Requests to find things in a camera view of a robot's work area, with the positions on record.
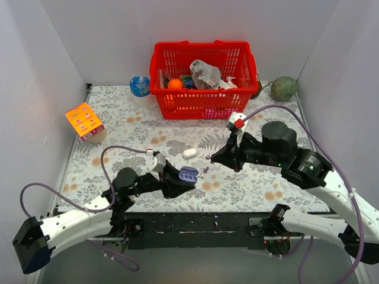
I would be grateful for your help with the purple earbud charging case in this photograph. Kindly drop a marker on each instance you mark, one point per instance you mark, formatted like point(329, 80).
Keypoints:
point(188, 174)

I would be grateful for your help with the orange fruit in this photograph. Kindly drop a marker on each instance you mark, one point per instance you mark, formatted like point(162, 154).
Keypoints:
point(175, 84)

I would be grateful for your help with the beige round container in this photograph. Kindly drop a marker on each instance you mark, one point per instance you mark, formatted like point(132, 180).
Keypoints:
point(98, 138)

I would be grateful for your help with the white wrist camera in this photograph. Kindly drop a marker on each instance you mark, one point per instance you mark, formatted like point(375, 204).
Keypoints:
point(237, 125)
point(156, 163)

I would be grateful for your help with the white pump bottle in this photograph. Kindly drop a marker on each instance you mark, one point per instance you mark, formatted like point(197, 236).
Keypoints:
point(227, 84)

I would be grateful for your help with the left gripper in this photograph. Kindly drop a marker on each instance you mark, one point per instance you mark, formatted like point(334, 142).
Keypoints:
point(166, 181)

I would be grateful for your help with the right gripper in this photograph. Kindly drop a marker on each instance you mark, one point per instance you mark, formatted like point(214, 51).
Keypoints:
point(234, 152)

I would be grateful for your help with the floral patterned table mat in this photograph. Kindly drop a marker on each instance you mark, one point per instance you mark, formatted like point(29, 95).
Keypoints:
point(131, 130)

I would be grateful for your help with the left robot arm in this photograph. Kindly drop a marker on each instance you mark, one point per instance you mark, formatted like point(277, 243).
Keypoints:
point(37, 241)

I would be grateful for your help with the white earbud charging case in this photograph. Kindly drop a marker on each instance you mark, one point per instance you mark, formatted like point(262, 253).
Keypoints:
point(189, 153)

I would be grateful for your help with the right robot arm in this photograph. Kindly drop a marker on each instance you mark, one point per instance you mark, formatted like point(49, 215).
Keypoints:
point(304, 168)

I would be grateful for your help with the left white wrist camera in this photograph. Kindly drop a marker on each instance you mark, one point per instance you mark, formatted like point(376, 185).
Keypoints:
point(156, 163)

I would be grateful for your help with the green blue item in basket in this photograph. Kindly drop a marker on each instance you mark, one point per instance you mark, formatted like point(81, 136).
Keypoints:
point(188, 82)

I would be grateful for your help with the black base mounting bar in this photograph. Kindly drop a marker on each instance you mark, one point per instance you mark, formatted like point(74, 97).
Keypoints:
point(166, 230)

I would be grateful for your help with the green melon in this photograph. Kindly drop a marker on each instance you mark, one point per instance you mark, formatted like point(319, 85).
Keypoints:
point(283, 88)

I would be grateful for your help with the red plastic shopping basket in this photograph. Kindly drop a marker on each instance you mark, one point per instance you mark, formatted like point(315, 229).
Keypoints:
point(172, 60)

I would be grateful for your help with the crumpled grey plastic bag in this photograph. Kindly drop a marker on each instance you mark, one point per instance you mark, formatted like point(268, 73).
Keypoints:
point(204, 75)

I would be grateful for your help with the orange snack box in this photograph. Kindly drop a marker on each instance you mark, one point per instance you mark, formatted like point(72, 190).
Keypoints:
point(84, 121)

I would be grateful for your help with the blue lidded white cup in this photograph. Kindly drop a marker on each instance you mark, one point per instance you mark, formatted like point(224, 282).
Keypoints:
point(140, 89)

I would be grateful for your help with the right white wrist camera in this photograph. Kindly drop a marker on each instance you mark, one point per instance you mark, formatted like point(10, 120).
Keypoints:
point(237, 125)

